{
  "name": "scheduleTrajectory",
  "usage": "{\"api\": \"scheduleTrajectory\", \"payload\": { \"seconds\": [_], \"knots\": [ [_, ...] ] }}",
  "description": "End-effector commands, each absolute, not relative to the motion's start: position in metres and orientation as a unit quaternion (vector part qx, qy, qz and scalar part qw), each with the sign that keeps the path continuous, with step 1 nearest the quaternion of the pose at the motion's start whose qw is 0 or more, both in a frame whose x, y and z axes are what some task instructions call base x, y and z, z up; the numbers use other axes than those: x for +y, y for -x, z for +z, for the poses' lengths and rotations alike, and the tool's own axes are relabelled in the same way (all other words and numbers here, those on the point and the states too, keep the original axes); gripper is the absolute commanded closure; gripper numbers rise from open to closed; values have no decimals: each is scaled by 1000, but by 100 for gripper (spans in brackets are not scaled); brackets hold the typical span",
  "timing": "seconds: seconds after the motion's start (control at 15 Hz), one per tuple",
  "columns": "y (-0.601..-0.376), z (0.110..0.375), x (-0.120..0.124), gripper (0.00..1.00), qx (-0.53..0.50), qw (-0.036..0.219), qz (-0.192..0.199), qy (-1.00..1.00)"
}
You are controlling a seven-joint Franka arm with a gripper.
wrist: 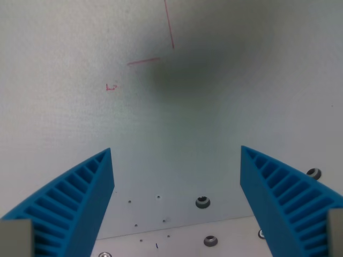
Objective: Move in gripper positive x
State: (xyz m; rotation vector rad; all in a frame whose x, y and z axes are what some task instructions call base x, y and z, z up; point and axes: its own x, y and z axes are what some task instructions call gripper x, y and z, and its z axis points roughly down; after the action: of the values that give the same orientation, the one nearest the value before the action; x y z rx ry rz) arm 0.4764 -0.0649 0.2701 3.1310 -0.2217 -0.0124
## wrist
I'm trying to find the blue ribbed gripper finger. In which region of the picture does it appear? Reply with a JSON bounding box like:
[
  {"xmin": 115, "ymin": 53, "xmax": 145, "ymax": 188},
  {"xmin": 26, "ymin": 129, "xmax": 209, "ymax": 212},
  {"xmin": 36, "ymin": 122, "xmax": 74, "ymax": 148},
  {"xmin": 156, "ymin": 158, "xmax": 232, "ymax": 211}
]
[
  {"xmin": 0, "ymin": 147, "xmax": 115, "ymax": 257},
  {"xmin": 240, "ymin": 145, "xmax": 343, "ymax": 257}
]

